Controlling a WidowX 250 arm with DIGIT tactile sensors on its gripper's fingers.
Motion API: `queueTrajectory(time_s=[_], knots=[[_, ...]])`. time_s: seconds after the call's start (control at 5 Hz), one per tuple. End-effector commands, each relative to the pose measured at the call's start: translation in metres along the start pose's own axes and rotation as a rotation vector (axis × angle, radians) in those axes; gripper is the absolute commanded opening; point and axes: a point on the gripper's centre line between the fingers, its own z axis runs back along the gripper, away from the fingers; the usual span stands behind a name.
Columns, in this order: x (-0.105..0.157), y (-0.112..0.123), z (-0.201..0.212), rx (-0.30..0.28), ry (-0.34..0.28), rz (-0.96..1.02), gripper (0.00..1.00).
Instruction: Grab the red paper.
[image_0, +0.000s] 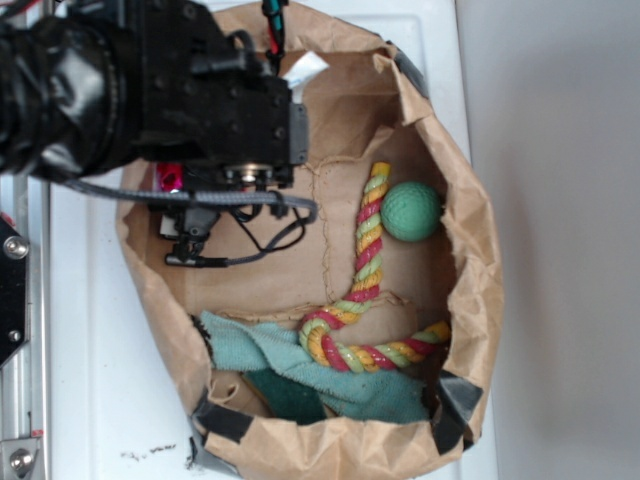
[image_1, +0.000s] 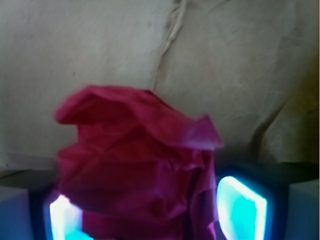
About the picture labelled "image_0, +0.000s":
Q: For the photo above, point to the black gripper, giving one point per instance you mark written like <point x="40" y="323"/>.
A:
<point x="215" y="102"/>

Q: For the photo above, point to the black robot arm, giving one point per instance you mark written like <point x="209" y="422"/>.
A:
<point x="116" y="81"/>

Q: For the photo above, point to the brown paper bag bin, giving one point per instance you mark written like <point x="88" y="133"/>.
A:
<point x="364" y="108"/>

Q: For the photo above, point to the green textured ball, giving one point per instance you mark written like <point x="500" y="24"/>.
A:
<point x="411" y="211"/>

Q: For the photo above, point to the teal cloth towel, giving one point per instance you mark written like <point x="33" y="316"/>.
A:
<point x="320" y="370"/>

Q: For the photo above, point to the white tray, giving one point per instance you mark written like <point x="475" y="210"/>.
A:
<point x="114" y="411"/>

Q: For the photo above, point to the multicolour twisted rope toy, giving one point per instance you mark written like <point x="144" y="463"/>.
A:
<point x="316" y="327"/>

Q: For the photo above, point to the black metal bracket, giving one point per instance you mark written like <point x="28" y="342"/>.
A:
<point x="15" y="251"/>

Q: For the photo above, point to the aluminium frame rail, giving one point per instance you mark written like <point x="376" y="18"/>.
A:
<point x="25" y="411"/>

